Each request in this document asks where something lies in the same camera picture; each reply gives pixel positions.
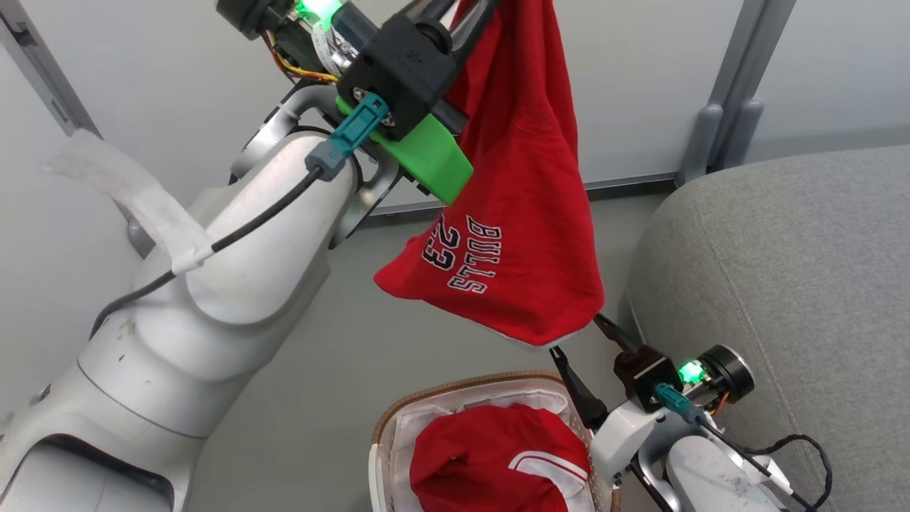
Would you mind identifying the grey fabric sofa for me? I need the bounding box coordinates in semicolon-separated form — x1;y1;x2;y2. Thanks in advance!
626;146;910;512

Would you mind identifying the slanted grey partition post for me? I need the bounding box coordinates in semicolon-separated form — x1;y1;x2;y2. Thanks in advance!
0;0;102;137

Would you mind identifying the grey partition corner post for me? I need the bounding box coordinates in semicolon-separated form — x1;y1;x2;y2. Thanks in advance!
704;0;798;171

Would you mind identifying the red Bulls 23 garment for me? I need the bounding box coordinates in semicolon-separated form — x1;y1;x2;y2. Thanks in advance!
373;0;606;348

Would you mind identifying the white basket liner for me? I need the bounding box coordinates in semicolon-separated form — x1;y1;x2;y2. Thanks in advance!
387;379;594;512

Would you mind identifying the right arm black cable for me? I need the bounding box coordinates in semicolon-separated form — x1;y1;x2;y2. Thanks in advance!
654;383;834;512

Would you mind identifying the red garment with white trim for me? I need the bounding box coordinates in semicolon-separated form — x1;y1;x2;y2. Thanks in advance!
409;404;596;512

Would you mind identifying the rounded grey post foot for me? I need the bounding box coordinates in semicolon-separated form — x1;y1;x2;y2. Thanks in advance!
679;103;724;187
724;98;766;171

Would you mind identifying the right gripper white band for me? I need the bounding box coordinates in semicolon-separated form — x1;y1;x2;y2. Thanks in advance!
550;313;756;491

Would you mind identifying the white laundry basket brown rim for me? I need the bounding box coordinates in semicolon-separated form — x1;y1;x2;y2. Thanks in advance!
368;370;621;512

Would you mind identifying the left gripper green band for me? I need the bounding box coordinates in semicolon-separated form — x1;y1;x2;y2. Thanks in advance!
217;0;500;205

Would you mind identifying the white strap on left arm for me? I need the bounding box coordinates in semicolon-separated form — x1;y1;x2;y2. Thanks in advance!
43;128;215;276

